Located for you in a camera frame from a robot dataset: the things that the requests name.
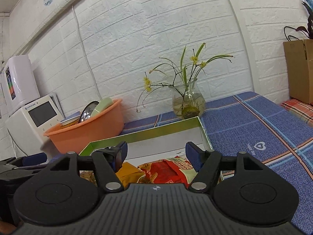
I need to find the white water dispenser machine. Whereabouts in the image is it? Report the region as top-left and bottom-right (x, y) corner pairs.
(5, 93), (64, 160)

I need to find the green cardboard box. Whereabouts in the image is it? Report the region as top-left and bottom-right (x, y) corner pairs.
(78, 116), (225, 184)

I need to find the blue checkered tablecloth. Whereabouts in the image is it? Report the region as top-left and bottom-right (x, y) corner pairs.
(48, 91), (313, 235)

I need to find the dark purple plant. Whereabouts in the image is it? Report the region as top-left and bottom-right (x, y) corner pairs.
(295, 2), (313, 40)

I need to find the yellow snack bag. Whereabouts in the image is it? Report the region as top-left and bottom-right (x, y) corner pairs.
(116, 162), (145, 188)

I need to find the metal plate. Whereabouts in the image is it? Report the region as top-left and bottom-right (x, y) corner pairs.
(78, 101), (99, 123)

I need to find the orange brown snack bag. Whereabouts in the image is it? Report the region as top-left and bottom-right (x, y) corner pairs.
(80, 171), (97, 186)

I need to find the glass vase with flowers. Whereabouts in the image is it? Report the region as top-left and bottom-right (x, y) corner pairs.
(136, 43), (234, 120)

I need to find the blue lidded tin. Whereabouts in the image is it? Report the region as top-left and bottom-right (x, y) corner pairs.
(60, 111), (81, 127)

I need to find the red plaid cloth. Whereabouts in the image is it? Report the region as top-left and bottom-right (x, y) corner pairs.
(281, 99), (313, 127)

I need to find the white water purifier tank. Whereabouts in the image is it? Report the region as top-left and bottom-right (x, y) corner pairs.
(2, 55), (40, 115)

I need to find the pale green plate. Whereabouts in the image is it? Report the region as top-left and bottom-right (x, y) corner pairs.
(91, 98), (113, 117)

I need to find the brown paper bag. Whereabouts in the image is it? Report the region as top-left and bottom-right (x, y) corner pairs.
(283, 26), (312, 104)

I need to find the orange plastic basin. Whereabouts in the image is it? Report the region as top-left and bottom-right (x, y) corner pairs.
(43, 99), (124, 154)

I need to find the red snack bag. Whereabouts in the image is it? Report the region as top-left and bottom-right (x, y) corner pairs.
(137, 156), (197, 187)

